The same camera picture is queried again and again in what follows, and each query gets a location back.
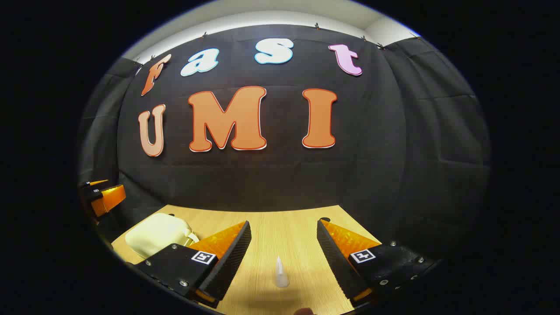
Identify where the black backdrop cloth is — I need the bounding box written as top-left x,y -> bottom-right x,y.
78,24 -> 493,263

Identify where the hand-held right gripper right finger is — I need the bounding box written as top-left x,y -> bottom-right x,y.
316,217 -> 438,307

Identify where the cream yellow suitcase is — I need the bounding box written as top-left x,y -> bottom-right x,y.
125,213 -> 200,259

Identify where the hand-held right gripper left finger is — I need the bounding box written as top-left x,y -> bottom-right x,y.
131,220 -> 253,309

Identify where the white squeeze tube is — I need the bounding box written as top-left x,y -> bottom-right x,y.
274,256 -> 290,288

